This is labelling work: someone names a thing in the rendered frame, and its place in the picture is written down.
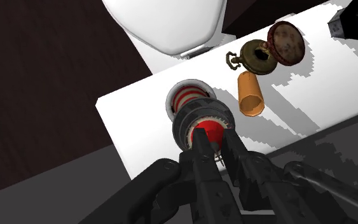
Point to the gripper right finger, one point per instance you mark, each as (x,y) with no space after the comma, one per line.
(259,183)

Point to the red white striped grey-ringed toy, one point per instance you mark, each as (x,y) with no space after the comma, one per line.
(211,118)

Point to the orange cylinder cup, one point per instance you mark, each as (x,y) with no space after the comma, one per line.
(249,93)

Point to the open brass pocket watch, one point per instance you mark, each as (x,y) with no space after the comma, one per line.
(256,57)

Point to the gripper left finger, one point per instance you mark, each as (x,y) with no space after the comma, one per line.
(205,173)

